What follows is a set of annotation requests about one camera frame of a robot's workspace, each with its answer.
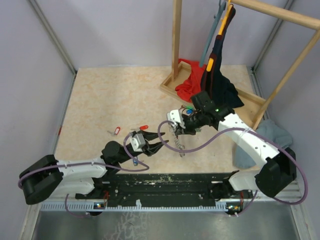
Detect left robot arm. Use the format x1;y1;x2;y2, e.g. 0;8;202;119
18;130;164;205

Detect red t-shirt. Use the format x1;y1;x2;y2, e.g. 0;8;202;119
175;58;207;103

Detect yellow hanger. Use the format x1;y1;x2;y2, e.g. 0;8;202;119
206;0;232;72

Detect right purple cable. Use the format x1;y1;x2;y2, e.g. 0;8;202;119
157;120;309;217

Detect navy jersey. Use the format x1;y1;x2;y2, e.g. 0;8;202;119
200;4;244;109

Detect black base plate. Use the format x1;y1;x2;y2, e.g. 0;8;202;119
75;173;253;208

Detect red tag key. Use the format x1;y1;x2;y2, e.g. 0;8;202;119
107;126;121;136
131;125;149;132

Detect purple cable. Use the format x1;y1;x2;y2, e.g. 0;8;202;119
17;132;151;219
157;120;309;217

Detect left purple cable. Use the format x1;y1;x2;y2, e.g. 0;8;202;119
17;132;151;219

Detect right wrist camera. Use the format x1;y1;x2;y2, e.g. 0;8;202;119
166;109;186;129

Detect large keyring with blue grip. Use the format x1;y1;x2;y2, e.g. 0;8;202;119
168;123;185;150

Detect grey-blue hanger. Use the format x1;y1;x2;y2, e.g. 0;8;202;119
198;0;227;68

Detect wooden clothes rack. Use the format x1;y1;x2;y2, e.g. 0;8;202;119
159;0;320;131

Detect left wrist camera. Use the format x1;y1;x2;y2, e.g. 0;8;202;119
130;133;146;152

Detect light blue t-shirt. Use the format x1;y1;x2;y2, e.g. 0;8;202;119
233;119;293;169

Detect white cable duct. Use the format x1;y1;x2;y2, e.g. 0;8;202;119
39;199;251;211

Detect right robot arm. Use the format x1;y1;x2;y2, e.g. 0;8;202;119
177;91;297;198

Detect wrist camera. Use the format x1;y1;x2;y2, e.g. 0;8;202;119
130;133;146;152
166;109;186;129

